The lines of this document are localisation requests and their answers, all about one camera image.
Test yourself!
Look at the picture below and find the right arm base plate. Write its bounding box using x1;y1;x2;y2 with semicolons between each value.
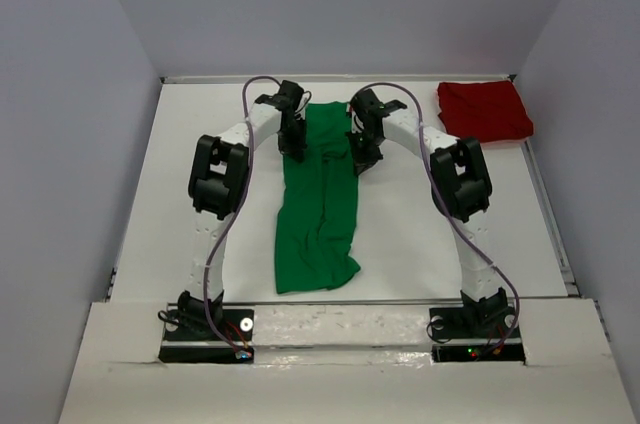
425;307;526;364

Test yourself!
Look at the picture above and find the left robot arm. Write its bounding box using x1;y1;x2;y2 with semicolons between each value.
177;76;309;345

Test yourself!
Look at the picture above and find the green t-shirt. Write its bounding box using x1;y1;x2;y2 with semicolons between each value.
274;102;361;295

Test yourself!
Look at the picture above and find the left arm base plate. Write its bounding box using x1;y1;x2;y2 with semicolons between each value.
157;306;255;365

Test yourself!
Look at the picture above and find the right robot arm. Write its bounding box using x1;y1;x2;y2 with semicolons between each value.
347;85;517;345

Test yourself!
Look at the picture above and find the folded red t-shirt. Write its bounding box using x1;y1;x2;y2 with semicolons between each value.
437;80;534;143

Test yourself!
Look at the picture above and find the aluminium rail right edge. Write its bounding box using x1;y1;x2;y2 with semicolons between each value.
522;139;581;297

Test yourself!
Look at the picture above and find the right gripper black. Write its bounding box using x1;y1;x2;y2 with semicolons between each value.
346;128;384;176

